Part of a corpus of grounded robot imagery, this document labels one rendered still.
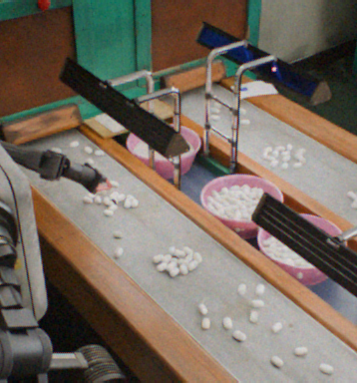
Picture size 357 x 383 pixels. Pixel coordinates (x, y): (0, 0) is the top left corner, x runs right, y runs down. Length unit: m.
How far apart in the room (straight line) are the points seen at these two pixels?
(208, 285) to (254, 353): 0.28
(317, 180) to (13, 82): 1.09
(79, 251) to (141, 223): 0.24
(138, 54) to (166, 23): 0.16
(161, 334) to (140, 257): 0.35
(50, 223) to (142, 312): 0.49
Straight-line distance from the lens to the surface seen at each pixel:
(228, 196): 2.38
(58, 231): 2.21
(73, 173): 2.16
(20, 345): 1.06
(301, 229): 1.66
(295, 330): 1.92
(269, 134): 2.75
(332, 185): 2.49
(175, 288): 2.01
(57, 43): 2.63
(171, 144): 1.98
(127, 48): 2.78
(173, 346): 1.82
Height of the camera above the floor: 2.07
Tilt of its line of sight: 37 degrees down
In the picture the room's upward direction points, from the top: 2 degrees clockwise
